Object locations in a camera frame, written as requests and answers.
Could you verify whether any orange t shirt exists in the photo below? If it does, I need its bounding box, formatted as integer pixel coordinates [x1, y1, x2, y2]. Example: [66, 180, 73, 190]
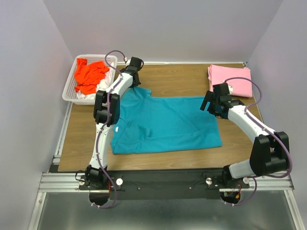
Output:
[74, 58, 110, 95]

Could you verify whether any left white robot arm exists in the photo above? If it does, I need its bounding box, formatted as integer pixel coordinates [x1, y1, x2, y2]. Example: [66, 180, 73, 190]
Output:
[84, 57, 144, 189]

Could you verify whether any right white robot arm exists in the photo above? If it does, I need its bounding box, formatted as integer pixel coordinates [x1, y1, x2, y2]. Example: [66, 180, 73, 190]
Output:
[200, 83, 293, 188]

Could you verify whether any purple cable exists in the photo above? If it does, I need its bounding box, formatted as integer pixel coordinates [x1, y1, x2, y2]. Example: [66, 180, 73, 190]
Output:
[90, 49, 130, 209]
[223, 76, 293, 207]

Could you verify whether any white plastic laundry basket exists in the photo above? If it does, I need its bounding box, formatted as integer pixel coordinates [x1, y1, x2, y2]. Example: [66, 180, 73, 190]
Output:
[62, 54, 118, 105]

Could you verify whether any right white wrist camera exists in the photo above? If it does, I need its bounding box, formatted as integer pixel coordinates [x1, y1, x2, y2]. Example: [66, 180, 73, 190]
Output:
[228, 84, 233, 94]

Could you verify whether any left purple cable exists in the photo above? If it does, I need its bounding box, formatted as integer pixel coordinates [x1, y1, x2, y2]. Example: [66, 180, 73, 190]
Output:
[90, 49, 130, 209]

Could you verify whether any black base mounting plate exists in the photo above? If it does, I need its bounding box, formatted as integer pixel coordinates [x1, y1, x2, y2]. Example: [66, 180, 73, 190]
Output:
[78, 168, 249, 201]

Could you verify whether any folded pink t shirt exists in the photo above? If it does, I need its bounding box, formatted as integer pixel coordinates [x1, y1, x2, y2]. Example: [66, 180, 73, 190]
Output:
[208, 65, 252, 98]

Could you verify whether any aluminium frame rail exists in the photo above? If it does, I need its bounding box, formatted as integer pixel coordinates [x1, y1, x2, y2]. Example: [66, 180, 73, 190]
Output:
[28, 103, 305, 230]

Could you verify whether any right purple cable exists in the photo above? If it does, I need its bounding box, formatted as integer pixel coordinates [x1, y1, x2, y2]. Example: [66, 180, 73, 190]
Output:
[223, 76, 293, 207]

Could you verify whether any white t shirt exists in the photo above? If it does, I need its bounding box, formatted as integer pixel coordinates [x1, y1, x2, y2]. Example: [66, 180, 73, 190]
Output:
[76, 69, 112, 100]

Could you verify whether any teal polo shirt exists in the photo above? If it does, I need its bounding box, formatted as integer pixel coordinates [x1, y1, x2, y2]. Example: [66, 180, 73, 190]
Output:
[111, 87, 222, 154]

